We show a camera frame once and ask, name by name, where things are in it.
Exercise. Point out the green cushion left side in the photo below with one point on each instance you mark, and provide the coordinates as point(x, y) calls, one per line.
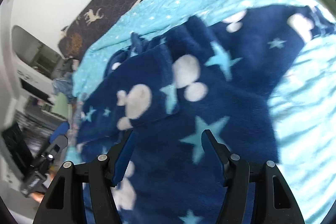
point(61, 107)

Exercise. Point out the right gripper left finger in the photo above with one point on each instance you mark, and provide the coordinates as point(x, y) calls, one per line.
point(64, 199)

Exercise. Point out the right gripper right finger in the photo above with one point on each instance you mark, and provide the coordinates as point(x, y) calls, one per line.
point(273, 200)

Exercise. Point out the blue denim clothes pile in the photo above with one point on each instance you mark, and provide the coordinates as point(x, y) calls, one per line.
point(63, 85)

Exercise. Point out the turquoise star quilt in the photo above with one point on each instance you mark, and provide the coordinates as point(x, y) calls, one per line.
point(152, 18)

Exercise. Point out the wall mirror alcove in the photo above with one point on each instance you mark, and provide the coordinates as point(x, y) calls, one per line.
point(36, 54)

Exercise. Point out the navy star fleece robe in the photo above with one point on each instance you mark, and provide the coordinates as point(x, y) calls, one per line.
point(171, 88)

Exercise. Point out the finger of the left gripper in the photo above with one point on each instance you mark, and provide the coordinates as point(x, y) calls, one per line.
point(61, 130)

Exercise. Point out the person left hand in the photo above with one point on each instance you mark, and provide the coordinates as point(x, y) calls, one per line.
point(37, 196)

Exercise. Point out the floral pink folded garment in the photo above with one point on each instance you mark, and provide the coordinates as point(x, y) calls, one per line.
point(76, 119)

